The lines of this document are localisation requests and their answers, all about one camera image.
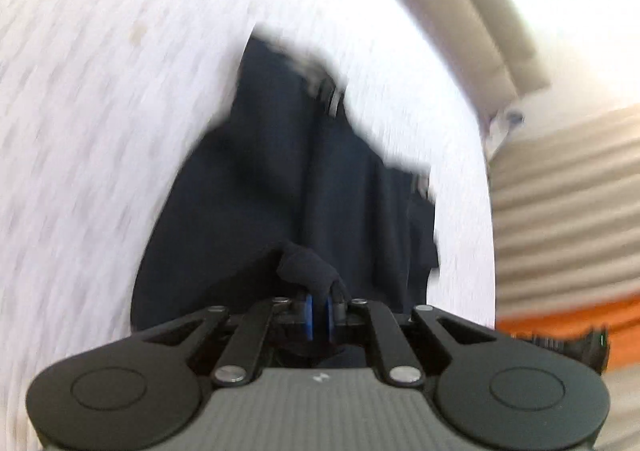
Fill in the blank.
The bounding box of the dark navy garment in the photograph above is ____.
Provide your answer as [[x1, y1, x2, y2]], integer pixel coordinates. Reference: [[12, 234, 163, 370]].
[[130, 37, 438, 331]]

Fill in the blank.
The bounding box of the white bag beside bed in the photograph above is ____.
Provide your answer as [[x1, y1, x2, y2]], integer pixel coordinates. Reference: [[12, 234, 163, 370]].
[[483, 108, 524, 160]]

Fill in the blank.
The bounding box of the beige pleated curtain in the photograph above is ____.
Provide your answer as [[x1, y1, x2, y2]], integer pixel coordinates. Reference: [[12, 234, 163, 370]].
[[489, 106, 639, 319]]

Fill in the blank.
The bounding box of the black device with green light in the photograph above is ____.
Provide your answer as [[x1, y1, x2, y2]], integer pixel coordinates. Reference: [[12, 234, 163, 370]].
[[512, 327, 611, 375]]

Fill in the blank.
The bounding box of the orange furniture surface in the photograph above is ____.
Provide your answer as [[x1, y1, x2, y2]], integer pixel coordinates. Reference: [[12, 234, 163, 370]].
[[497, 294, 640, 371]]

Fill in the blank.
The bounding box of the floral quilted bed cover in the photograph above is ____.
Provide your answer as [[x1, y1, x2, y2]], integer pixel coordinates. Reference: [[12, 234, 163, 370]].
[[1, 0, 496, 450]]

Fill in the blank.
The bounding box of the beige padded headboard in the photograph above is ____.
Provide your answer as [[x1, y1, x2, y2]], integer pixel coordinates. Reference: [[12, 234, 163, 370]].
[[401, 0, 550, 118]]

